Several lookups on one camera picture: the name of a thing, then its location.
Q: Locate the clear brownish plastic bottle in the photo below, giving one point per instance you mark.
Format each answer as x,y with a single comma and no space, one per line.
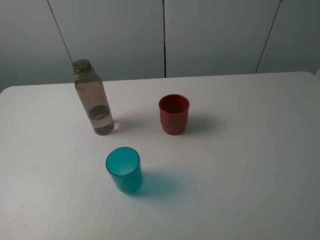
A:
91,92

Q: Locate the red plastic cup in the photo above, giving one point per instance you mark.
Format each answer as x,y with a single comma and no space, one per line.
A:
173,112

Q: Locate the teal translucent plastic cup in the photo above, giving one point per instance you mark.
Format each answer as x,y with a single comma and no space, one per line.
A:
124,167

